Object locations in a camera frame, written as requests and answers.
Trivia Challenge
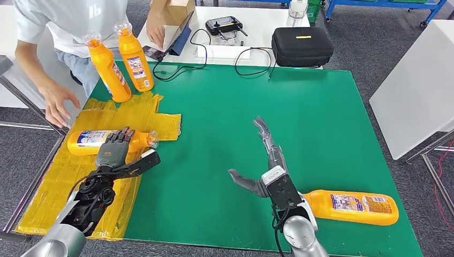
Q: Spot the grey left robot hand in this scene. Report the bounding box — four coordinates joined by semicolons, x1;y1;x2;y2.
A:
95;126;136;169

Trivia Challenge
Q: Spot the person's right hand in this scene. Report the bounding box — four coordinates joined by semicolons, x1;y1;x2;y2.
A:
38;79;81;129

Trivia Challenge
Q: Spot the person's left hand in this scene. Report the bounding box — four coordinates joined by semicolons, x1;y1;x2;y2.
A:
146;16;167;50

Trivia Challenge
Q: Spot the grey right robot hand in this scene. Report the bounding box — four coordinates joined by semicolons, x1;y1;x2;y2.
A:
228;116;289;198

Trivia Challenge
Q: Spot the orange detergent bottle clear cap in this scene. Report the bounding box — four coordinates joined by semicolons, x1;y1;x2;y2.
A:
82;33;132;103
114;21;155;93
303;190;400;226
67;129;159;157

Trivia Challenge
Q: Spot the smartphone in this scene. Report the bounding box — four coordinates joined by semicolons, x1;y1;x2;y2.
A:
142;45;165;62

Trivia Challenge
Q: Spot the tablet in blue case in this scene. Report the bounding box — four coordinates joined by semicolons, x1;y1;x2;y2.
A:
167;10;195;56

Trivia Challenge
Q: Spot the brown cardboard box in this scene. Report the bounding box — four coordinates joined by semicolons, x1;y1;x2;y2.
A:
158;0;196;26

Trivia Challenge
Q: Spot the black remote controller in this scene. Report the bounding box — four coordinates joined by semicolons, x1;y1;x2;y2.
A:
205;16;248;40

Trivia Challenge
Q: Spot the clear plastic stand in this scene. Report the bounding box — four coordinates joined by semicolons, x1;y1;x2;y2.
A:
211;31;239;47

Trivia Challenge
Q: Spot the person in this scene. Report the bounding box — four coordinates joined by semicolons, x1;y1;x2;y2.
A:
12;0;168;129

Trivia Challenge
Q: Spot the yellow tape mat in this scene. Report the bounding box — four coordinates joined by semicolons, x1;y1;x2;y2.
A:
13;91;182;242

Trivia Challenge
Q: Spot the white table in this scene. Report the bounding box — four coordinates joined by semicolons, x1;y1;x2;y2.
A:
136;6;323;70
368;19;454;160
0;5;88;129

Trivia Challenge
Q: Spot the black carry case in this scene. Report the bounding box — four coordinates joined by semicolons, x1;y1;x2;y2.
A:
271;27;335;68

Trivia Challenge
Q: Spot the blue shelf cart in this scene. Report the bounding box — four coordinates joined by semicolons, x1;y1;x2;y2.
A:
324;0;447;27
194;0;290;8

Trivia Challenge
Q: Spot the green plastic crate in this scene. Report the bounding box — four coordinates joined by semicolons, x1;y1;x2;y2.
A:
306;0;325;22

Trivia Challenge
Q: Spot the grey metal table frame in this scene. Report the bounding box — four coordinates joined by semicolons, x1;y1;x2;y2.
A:
0;55;70;242
406;128;454;217

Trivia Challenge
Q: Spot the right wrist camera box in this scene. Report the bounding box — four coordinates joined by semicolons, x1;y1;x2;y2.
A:
261;165;303;210

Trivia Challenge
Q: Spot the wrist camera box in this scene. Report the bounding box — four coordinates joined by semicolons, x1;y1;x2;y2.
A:
95;149;161;180
261;165;303;210

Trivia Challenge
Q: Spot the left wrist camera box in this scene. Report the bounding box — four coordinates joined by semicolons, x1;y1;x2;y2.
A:
95;149;161;180

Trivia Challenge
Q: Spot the black cable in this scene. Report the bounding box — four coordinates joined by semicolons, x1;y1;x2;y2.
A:
152;29;211;81
234;47;277;79

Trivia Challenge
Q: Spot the red cable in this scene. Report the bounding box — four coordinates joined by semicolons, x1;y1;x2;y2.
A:
430;137;454;222

